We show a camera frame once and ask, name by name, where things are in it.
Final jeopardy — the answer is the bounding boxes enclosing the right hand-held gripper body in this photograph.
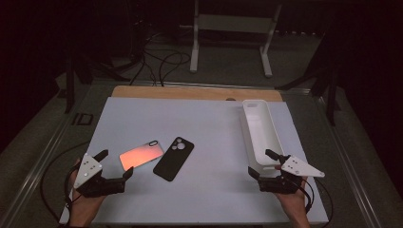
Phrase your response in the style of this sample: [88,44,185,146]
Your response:
[258,154,326,195]

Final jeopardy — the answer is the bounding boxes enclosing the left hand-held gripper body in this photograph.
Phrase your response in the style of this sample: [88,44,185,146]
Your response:
[73,153,126,199]

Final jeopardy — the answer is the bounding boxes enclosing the iridescent phone case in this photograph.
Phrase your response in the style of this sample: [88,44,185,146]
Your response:
[119,140,165,172]

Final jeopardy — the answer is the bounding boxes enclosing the white plastic tray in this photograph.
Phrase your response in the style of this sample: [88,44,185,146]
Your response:
[239,99,285,175]

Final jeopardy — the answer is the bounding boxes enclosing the black phone case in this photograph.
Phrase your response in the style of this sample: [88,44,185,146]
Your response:
[152,136,195,182]

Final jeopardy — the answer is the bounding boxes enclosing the person's left hand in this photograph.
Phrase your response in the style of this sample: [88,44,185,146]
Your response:
[67,159,107,228]

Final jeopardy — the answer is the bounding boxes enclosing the person's right hand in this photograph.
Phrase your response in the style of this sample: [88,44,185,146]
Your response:
[275,179,312,228]

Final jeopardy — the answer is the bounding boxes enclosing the white board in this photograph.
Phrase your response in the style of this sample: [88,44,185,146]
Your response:
[59,96,330,226]

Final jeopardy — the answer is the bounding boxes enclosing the black stand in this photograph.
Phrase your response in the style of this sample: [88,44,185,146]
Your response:
[275,29,342,127]
[64,51,131,114]

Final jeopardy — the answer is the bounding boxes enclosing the white metal stand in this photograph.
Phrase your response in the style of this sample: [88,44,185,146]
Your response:
[189,0,283,79]

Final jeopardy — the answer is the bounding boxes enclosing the black rectangular floor bracket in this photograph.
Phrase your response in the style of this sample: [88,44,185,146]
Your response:
[71,112,95,126]

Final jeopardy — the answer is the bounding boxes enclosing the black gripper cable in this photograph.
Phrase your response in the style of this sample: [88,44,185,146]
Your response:
[302,179,335,224]
[40,142,90,224]

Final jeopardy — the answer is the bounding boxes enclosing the black floor cables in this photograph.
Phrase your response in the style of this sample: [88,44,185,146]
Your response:
[128,31,192,87]

